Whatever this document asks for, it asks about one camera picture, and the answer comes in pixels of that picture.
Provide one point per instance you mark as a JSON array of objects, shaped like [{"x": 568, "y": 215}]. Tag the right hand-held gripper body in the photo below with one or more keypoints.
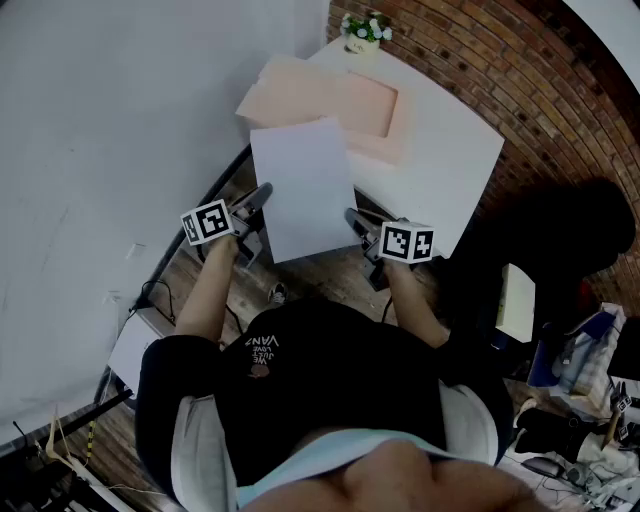
[{"x": 405, "y": 242}]

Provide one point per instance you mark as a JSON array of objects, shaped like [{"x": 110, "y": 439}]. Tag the yellow black striped pole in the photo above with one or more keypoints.
[{"x": 91, "y": 440}]

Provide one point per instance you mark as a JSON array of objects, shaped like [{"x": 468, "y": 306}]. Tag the potted flower plant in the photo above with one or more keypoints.
[{"x": 361, "y": 45}]

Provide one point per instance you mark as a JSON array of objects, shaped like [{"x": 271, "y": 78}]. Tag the person's shoe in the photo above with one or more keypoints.
[{"x": 278, "y": 295}]

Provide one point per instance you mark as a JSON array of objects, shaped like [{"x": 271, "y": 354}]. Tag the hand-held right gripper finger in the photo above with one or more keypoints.
[{"x": 359, "y": 222}]

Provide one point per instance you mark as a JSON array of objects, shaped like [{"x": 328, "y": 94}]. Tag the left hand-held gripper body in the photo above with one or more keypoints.
[{"x": 207, "y": 222}]

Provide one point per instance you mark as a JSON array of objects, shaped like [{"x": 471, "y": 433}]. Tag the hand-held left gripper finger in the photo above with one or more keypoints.
[{"x": 260, "y": 196}]

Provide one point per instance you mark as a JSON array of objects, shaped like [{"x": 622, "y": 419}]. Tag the person's right forearm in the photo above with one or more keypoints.
[{"x": 412, "y": 300}]

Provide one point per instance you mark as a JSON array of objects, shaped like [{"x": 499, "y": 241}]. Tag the white box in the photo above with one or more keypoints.
[{"x": 517, "y": 300}]

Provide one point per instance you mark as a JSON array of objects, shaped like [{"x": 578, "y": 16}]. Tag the white flat board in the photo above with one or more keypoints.
[{"x": 132, "y": 355}]

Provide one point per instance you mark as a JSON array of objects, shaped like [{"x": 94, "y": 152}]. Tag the white A4 paper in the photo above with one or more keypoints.
[{"x": 305, "y": 190}]

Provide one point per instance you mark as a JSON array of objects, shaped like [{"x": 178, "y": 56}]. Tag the blue chair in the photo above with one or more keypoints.
[{"x": 545, "y": 360}]

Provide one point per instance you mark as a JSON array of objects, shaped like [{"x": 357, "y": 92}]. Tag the person's face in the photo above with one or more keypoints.
[{"x": 400, "y": 480}]

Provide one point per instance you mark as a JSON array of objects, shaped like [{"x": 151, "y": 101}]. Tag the light blue face mask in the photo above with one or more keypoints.
[{"x": 310, "y": 460}]

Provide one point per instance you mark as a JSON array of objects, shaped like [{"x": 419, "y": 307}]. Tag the person's left forearm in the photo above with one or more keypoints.
[{"x": 210, "y": 290}]

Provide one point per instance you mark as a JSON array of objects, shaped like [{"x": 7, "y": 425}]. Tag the person's black t-shirt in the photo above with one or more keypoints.
[{"x": 325, "y": 380}]

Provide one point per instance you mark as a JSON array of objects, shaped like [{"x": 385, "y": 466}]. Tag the white wall socket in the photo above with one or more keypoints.
[{"x": 136, "y": 251}]

